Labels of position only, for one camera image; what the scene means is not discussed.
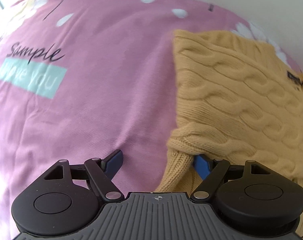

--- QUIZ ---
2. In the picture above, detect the pink floral bed sheet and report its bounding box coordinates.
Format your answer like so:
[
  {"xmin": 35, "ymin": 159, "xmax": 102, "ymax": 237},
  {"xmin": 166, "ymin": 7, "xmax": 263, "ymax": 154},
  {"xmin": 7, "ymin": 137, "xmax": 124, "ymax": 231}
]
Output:
[{"xmin": 0, "ymin": 0, "xmax": 298, "ymax": 239}]

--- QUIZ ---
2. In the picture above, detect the mustard cable-knit cardigan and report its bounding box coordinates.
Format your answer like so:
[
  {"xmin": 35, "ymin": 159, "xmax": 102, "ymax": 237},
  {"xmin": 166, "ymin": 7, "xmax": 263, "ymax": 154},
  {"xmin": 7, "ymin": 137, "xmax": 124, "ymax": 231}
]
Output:
[{"xmin": 155, "ymin": 29, "xmax": 303, "ymax": 238}]

